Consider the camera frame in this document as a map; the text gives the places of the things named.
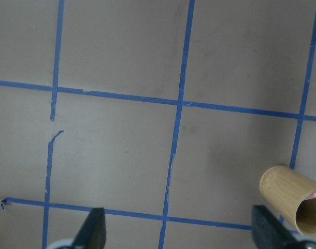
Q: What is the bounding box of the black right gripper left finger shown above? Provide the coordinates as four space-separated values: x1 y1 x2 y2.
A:
69 207 106 249

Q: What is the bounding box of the pink chopstick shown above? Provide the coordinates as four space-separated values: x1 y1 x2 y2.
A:
304 192 316 200

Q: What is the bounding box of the bamboo chopstick holder cup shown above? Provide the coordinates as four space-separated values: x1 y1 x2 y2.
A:
259 165 316 238

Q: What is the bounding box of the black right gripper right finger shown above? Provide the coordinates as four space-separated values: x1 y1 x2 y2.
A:
251 205 295 249

